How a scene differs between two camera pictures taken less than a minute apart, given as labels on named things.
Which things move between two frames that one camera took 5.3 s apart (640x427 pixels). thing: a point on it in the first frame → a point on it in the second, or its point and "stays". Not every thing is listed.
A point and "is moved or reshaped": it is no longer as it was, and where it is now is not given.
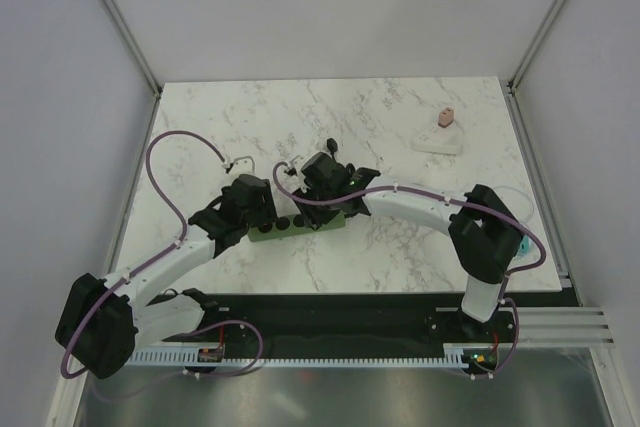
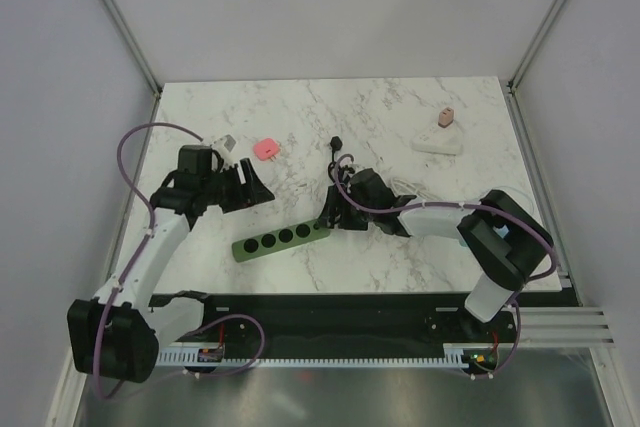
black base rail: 345,322 stays
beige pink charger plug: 446,117 stays
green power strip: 288,226 is moved or reshaped
